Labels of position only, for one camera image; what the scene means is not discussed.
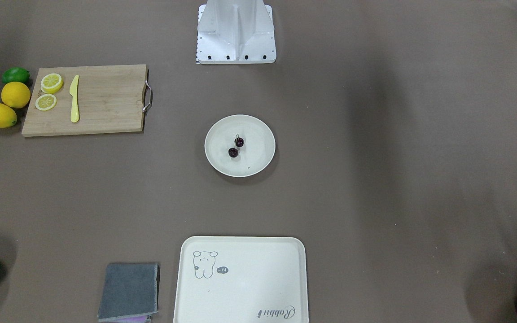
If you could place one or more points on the round white plate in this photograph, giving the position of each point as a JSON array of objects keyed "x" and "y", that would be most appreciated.
[{"x": 256, "y": 154}]

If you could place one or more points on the dark red cherry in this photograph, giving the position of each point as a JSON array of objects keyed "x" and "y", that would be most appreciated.
[
  {"x": 233, "y": 152},
  {"x": 239, "y": 141}
]

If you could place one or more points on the white rabbit tray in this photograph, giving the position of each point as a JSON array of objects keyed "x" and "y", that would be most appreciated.
[{"x": 241, "y": 279}]

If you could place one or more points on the wooden cutting board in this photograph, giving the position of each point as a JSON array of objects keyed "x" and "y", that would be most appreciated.
[{"x": 112, "y": 99}]

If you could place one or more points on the grey folded cloth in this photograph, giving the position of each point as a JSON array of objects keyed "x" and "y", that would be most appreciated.
[{"x": 130, "y": 293}]

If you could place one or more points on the yellow plastic knife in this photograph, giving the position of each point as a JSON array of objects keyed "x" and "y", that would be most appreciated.
[{"x": 74, "y": 107}]

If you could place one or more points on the lemon slice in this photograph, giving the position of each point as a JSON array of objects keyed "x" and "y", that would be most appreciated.
[
  {"x": 46, "y": 102},
  {"x": 51, "y": 83}
]

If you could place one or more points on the green lime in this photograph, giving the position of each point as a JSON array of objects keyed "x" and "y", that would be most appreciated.
[{"x": 15, "y": 74}]

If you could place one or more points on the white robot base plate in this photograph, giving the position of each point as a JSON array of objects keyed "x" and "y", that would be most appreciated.
[{"x": 235, "y": 32}]

